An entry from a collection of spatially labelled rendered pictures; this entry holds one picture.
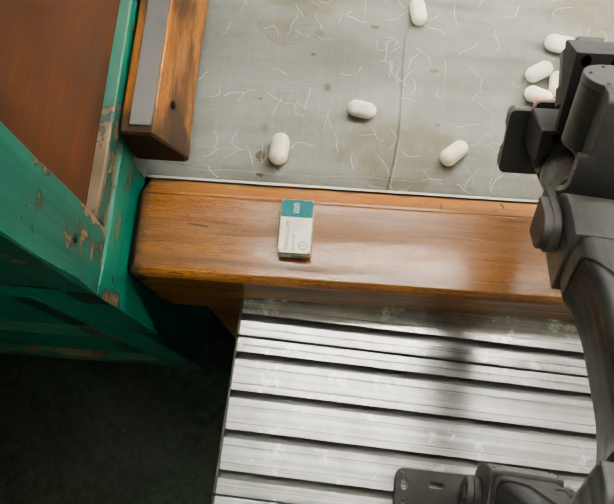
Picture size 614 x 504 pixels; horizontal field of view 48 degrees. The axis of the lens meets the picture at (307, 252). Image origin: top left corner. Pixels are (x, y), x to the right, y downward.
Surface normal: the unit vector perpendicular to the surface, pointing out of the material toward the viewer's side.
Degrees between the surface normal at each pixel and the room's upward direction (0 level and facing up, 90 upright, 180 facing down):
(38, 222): 90
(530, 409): 0
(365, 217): 0
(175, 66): 67
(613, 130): 50
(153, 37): 0
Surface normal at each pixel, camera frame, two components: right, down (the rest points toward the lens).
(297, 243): -0.02, -0.25
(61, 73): 1.00, 0.07
